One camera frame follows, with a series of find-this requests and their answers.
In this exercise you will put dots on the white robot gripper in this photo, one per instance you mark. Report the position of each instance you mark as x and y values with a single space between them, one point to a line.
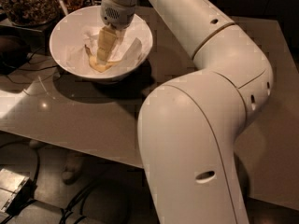
120 14

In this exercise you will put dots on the yellow banana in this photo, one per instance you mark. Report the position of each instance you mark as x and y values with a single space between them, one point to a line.
99 62

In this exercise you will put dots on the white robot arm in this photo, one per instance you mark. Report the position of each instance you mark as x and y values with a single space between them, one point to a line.
187 127

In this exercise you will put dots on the white ceramic bowl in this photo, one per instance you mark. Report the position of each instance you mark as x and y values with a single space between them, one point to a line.
68 32

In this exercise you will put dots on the white crumpled paper napkin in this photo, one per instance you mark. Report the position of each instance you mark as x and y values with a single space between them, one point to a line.
126 48

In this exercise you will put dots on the white table leg foot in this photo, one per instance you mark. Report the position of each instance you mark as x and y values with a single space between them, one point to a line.
72 167

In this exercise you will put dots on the silver power box on floor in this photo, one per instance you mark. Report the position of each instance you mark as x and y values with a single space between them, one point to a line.
14 191

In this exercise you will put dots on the white spoon handle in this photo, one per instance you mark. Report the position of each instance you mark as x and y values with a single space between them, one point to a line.
63 7

